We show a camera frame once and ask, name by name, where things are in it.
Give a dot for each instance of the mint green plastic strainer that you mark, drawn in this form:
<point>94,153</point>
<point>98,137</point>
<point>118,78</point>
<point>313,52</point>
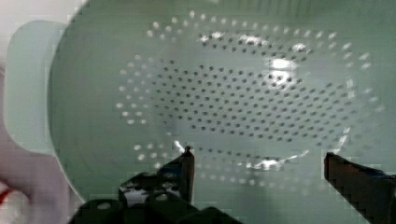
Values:
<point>261,90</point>

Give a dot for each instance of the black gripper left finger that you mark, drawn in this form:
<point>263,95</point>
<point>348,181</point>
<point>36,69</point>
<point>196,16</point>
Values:
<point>176,177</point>

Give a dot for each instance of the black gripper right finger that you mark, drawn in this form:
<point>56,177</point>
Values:
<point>370,191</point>

